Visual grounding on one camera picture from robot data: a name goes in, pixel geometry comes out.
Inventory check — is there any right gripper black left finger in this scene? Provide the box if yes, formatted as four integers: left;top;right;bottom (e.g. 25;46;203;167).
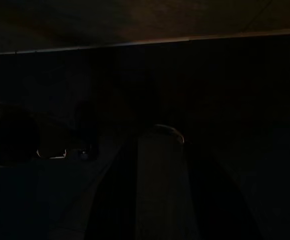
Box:
84;136;138;240

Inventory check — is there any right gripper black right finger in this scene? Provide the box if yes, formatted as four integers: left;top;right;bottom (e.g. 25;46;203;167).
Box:
184;139;255;240

